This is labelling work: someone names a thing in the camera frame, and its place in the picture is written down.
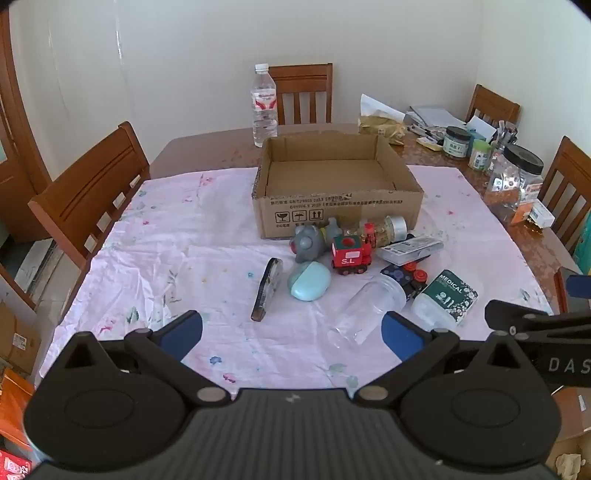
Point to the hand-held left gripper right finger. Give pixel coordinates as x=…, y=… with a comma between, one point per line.
x=401, y=334

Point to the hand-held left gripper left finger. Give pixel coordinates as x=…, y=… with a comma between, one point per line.
x=182, y=330

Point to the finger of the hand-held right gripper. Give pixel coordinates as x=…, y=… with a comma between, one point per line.
x=515, y=316
x=579, y=286

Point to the clear plastic cup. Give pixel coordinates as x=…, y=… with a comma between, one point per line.
x=369, y=307

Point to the black toy car red wheels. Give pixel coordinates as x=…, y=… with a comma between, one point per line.
x=408, y=279

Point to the green white wipes pack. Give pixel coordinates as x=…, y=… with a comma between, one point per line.
x=448, y=297

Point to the red toy train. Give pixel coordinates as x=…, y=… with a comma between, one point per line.
x=348, y=258

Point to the mint oval case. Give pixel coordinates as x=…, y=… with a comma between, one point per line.
x=308, y=282

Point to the cardboard box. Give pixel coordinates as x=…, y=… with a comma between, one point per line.
x=323, y=207
x=16, y=337

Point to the teal gift bag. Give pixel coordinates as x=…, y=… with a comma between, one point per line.
x=582, y=249

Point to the brown cardboard carton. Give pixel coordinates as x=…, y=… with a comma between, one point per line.
x=572, y=424

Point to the small white box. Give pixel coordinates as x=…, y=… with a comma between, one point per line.
x=541, y=214

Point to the white flat packet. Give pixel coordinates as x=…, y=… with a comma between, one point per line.
x=408, y=249

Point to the small orange box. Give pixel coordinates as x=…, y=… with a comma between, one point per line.
x=524, y=213

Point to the pink floral tablecloth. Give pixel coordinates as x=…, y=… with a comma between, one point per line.
x=184, y=230

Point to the glass spice jar silver lid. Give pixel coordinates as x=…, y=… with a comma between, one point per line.
x=385, y=230

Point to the wooden chair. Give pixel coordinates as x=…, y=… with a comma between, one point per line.
x=570, y=166
x=491, y=104
x=300, y=76
x=87, y=189

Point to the large clear jar black lid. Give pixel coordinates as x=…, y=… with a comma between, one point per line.
x=515, y=184

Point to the grey rubber toy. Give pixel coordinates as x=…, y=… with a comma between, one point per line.
x=307, y=244

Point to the green lidded can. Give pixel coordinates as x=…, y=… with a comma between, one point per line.
x=480, y=157

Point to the cardboard box on floor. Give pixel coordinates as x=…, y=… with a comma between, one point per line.
x=16, y=337

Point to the pen holder with pens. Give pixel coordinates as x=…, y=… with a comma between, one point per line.
x=504, y=136

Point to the white envelope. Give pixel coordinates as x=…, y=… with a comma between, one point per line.
x=480, y=127

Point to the yellow flat item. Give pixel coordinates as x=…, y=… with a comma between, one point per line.
x=429, y=144

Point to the gold tissue pack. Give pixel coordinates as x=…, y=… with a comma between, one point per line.
x=381, y=127

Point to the red snack packet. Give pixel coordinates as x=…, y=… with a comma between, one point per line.
x=14, y=464

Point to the stack of papers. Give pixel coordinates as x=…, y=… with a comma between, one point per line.
x=436, y=115

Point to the clear plastic water bottle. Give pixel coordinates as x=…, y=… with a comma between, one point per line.
x=264, y=115

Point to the wooden door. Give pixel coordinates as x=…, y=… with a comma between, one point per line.
x=18, y=138

